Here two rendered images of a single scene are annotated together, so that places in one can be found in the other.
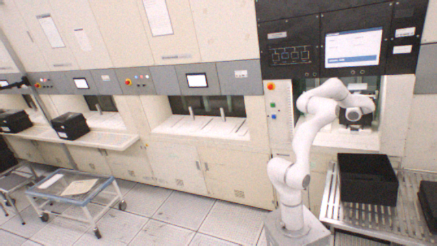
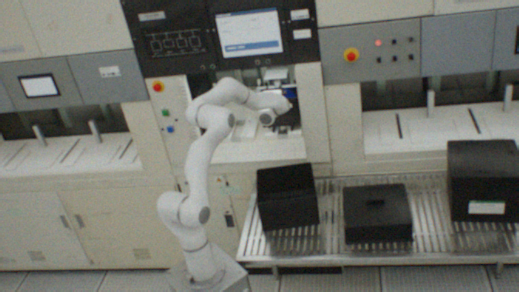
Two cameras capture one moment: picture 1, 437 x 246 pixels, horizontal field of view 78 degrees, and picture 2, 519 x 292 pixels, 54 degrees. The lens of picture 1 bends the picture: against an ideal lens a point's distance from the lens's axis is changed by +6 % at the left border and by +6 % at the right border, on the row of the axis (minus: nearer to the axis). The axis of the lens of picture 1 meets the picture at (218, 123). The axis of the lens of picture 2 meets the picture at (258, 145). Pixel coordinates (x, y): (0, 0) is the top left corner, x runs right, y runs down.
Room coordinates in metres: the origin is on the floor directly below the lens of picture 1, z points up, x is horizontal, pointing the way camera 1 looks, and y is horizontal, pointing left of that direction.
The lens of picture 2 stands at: (-0.58, -0.14, 2.37)
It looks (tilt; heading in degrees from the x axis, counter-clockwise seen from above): 32 degrees down; 342
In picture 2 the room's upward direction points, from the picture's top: 11 degrees counter-clockwise
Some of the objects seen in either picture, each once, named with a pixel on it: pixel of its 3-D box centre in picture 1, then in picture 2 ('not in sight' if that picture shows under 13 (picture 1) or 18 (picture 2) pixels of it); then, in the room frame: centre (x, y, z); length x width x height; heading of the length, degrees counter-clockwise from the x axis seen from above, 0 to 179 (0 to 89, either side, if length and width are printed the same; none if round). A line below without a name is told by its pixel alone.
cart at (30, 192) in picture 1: (79, 198); not in sight; (2.49, 1.72, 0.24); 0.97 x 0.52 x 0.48; 61
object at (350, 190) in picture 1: (363, 177); (287, 195); (1.25, -0.81, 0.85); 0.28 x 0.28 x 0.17; 67
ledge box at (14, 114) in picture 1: (13, 121); not in sight; (3.61, 2.77, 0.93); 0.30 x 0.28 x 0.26; 61
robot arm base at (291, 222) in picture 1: (292, 211); (199, 257); (1.08, -0.31, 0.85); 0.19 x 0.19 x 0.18
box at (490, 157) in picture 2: not in sight; (482, 180); (0.80, -1.57, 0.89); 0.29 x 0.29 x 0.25; 54
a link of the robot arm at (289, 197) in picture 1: (284, 179); (181, 218); (1.11, -0.29, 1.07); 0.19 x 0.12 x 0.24; 35
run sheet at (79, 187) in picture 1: (79, 186); not in sight; (2.37, 1.58, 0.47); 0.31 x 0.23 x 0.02; 80
